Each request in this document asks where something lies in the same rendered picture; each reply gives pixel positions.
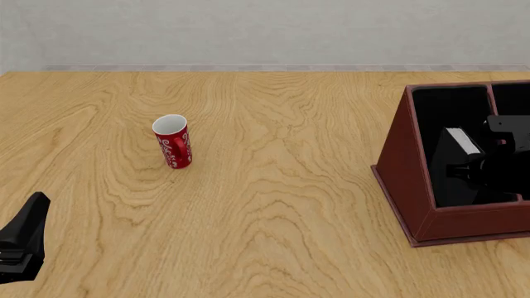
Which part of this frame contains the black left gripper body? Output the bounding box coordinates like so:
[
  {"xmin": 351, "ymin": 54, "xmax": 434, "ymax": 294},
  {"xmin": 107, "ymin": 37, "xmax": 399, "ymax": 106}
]
[{"xmin": 0, "ymin": 243, "xmax": 46, "ymax": 284}]

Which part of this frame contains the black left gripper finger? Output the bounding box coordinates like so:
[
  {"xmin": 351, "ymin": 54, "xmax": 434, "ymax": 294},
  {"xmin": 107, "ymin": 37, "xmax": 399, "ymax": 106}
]
[{"xmin": 0, "ymin": 191, "xmax": 51, "ymax": 251}]

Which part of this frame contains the red-brown desk caddy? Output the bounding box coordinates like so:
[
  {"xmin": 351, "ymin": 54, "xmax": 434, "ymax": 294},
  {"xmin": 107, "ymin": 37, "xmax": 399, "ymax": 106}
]
[{"xmin": 369, "ymin": 79, "xmax": 530, "ymax": 248}]

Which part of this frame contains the red mug with white pattern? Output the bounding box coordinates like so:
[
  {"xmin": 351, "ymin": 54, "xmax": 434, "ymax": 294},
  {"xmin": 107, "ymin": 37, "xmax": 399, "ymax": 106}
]
[{"xmin": 152, "ymin": 113, "xmax": 194, "ymax": 171}]

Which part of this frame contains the small flat black plate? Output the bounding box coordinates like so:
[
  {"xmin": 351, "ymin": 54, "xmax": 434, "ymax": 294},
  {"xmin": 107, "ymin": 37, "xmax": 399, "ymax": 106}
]
[{"xmin": 483, "ymin": 114, "xmax": 530, "ymax": 142}]

